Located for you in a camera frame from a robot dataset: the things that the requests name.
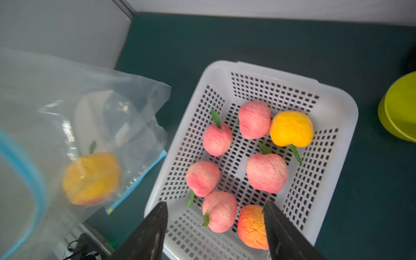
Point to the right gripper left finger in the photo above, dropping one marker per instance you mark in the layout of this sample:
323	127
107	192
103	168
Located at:
147	241

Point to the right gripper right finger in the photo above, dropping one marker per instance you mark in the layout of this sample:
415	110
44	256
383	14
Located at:
284	239

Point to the orange red peach front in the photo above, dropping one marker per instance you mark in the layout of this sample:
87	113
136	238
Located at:
251	227

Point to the orange yellow peach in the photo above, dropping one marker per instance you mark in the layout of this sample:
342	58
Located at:
91	179

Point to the clear zip-top bag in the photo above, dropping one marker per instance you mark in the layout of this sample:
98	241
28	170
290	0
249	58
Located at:
51	111
133	185

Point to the yellow peach back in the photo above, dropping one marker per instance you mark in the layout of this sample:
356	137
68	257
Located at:
293	129

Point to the pink peach back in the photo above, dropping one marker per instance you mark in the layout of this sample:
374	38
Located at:
254	120

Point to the white plastic perforated basket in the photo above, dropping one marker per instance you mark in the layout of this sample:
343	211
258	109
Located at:
225	86

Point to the green plastic bowl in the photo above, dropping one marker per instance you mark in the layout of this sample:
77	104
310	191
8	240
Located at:
397	108

